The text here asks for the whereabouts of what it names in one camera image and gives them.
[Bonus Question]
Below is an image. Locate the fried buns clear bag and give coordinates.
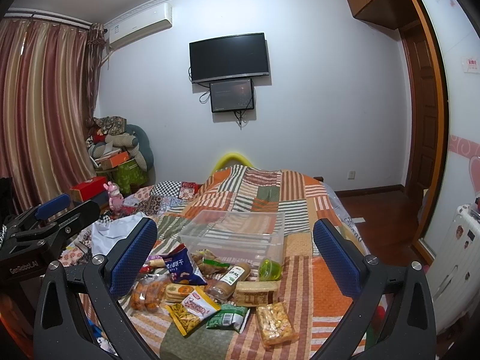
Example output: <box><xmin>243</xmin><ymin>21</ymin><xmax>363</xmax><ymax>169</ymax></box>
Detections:
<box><xmin>129</xmin><ymin>275</ymin><xmax>171</xmax><ymax>313</ymax></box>

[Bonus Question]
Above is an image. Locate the blue snack bag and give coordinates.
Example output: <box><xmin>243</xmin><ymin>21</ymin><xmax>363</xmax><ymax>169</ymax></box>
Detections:
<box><xmin>162</xmin><ymin>244</ymin><xmax>207</xmax><ymax>286</ymax></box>

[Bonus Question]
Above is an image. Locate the yellow white chips bag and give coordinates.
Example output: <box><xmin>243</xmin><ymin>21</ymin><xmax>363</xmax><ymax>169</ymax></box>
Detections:
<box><xmin>165</xmin><ymin>286</ymin><xmax>221</xmax><ymax>336</ymax></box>

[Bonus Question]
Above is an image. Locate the orange cracker pack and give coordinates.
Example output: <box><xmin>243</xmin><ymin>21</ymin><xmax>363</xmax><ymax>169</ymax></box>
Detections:
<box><xmin>256</xmin><ymin>302</ymin><xmax>299</xmax><ymax>349</ymax></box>

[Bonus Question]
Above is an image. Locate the brown biscuit roll pack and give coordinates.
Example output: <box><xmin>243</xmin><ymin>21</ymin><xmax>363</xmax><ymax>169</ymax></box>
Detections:
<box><xmin>207</xmin><ymin>262</ymin><xmax>251</xmax><ymax>302</ymax></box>

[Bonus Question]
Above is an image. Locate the green jelly cup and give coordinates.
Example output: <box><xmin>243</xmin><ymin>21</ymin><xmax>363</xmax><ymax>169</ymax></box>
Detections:
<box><xmin>258</xmin><ymin>258</ymin><xmax>282</xmax><ymax>281</ymax></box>

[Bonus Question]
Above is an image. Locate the green peas snack bag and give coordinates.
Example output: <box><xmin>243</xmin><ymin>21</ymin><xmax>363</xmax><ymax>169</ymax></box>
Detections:
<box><xmin>206</xmin><ymin>304</ymin><xmax>251</xmax><ymax>334</ymax></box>

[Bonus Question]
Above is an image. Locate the round cookie pack orange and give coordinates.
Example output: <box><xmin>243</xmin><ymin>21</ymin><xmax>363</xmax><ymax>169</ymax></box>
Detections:
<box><xmin>163</xmin><ymin>283</ymin><xmax>196</xmax><ymax>303</ymax></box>

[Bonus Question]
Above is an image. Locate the white plastic bag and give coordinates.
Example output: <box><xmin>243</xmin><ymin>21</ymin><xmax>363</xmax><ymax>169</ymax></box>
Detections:
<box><xmin>91</xmin><ymin>212</ymin><xmax>146</xmax><ymax>256</ymax></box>

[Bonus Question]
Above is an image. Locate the red gift box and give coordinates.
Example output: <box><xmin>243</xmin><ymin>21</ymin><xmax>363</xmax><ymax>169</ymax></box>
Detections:
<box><xmin>70</xmin><ymin>176</ymin><xmax>107</xmax><ymax>203</ymax></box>

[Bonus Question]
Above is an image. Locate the pink bunny toy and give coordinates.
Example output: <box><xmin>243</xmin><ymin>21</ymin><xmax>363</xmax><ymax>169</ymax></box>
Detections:
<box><xmin>103</xmin><ymin>181</ymin><xmax>124</xmax><ymax>213</ymax></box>

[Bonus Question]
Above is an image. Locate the white suitcase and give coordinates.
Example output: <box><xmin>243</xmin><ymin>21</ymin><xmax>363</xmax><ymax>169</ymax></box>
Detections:
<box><xmin>426</xmin><ymin>205</ymin><xmax>479</xmax><ymax>334</ymax></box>

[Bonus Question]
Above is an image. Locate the orange cardboard box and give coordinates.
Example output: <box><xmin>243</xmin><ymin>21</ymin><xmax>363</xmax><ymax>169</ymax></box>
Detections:
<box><xmin>100</xmin><ymin>151</ymin><xmax>129</xmax><ymax>170</ymax></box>

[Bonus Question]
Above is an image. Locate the green patterned box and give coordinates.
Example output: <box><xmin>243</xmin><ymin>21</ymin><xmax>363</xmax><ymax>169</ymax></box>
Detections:
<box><xmin>112</xmin><ymin>159</ymin><xmax>149</xmax><ymax>196</ymax></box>

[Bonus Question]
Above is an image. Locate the grey stuffed pillow pile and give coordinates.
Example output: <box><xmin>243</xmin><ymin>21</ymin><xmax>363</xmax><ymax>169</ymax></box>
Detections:
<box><xmin>86</xmin><ymin>116</ymin><xmax>154</xmax><ymax>172</ymax></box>

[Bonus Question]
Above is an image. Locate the red striped curtain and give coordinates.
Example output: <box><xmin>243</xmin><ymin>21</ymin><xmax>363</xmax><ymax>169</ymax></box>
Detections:
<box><xmin>1</xmin><ymin>18</ymin><xmax>105</xmax><ymax>209</ymax></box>

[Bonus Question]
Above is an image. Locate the patchwork striped bed quilt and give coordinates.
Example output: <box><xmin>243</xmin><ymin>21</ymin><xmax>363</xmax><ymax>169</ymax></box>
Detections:
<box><xmin>61</xmin><ymin>165</ymin><xmax>366</xmax><ymax>359</ymax></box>

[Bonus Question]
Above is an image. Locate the clear plastic storage bin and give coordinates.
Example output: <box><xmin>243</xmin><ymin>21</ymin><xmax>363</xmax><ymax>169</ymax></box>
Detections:
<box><xmin>178</xmin><ymin>211</ymin><xmax>285</xmax><ymax>268</ymax></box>

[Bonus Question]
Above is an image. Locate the yellow hoop behind bed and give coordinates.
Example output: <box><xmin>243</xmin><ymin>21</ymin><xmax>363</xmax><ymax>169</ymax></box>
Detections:
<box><xmin>211</xmin><ymin>152</ymin><xmax>253</xmax><ymax>175</ymax></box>

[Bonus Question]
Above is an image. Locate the wooden door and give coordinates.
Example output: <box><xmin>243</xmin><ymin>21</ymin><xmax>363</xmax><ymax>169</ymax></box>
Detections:
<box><xmin>400</xmin><ymin>21</ymin><xmax>438</xmax><ymax>205</ymax></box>

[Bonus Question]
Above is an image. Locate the small black wall monitor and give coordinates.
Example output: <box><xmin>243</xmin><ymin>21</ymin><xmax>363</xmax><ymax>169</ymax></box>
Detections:
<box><xmin>210</xmin><ymin>79</ymin><xmax>255</xmax><ymax>113</ymax></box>

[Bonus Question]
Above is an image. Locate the white wall air conditioner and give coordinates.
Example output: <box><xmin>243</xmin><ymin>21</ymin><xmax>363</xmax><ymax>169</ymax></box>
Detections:
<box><xmin>106</xmin><ymin>2</ymin><xmax>173</xmax><ymax>50</ymax></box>

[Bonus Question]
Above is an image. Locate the large black wall television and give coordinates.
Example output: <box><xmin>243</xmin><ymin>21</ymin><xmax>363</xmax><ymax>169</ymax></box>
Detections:
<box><xmin>189</xmin><ymin>33</ymin><xmax>270</xmax><ymax>83</ymax></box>

